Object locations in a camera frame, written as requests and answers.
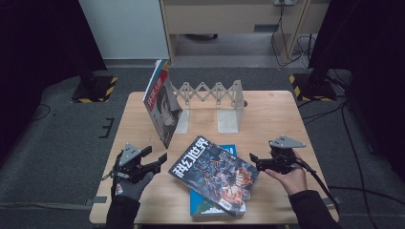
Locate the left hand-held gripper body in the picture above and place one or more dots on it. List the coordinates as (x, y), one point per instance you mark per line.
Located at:
(130, 159)

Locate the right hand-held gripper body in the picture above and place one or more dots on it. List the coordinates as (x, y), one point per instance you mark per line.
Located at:
(285, 156)

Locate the portrait magazine with red label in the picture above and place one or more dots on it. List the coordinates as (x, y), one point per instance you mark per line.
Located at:
(162, 111)

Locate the dark illustrated magazine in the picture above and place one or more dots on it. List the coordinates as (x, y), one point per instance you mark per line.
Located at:
(213, 175)

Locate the grey expandable book rack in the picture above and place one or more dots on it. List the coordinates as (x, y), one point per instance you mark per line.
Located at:
(227, 122)

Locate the blue book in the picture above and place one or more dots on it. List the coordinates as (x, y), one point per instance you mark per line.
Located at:
(200, 206)

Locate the person's right hand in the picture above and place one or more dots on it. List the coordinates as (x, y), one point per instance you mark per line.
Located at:
(296, 181)

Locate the person's left hand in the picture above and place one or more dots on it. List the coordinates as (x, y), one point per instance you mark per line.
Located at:
(130, 191)

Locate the grey flat strip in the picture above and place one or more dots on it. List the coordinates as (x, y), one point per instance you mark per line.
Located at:
(328, 201)
(97, 200)

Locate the black stand base hazard stripes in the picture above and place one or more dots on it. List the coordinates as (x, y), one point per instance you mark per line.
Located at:
(95, 90)
(313, 89)

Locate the white cabinet panel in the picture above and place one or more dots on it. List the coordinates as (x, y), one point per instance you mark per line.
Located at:
(127, 28)

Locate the black curtain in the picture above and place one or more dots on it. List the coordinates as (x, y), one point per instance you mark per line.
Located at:
(38, 47)
(375, 47)

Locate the beige wooden desk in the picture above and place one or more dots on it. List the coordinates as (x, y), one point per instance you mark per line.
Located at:
(223, 19)

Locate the white power strip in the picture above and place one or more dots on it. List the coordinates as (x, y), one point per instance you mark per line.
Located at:
(285, 2)

